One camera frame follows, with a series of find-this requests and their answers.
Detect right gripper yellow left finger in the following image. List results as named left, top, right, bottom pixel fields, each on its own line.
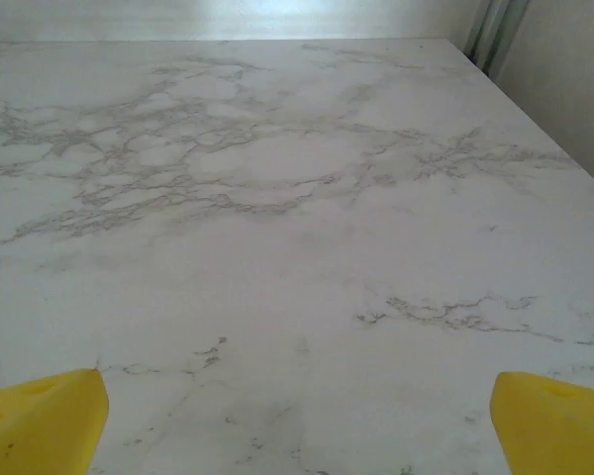
left=0, top=367, right=111, bottom=475

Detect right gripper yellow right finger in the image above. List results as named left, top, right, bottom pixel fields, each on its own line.
left=489, top=370, right=594, bottom=475

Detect aluminium frame post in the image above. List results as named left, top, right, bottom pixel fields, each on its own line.
left=464, top=0, right=526, bottom=78

